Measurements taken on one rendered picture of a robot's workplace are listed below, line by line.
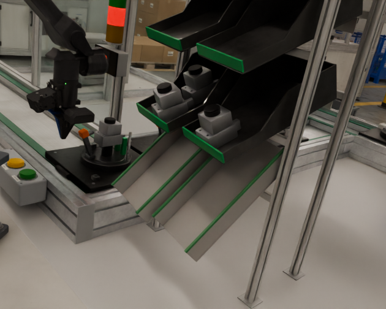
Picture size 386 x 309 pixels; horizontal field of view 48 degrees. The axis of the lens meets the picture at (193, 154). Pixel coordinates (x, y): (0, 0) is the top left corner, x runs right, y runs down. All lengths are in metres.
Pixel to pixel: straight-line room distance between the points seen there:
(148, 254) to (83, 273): 0.16
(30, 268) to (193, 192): 0.38
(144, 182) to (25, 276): 0.32
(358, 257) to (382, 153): 0.79
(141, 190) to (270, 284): 0.37
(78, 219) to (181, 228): 0.26
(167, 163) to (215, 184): 0.14
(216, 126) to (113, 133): 0.46
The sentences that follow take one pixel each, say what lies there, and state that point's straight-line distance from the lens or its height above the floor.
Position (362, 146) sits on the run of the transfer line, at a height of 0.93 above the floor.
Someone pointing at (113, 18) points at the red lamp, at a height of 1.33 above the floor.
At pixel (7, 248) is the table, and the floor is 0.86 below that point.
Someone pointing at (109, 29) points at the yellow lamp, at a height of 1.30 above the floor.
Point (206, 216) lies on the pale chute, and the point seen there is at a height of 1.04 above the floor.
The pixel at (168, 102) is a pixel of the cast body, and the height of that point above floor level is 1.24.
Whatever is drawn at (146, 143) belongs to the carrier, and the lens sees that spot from 1.37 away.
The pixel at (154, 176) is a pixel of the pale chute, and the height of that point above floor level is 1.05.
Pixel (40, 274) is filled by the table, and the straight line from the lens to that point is 0.98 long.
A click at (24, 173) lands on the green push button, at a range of 1.12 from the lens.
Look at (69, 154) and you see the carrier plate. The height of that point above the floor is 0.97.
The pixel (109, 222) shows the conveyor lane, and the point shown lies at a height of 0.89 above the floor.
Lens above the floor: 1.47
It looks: 22 degrees down
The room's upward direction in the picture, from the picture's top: 10 degrees clockwise
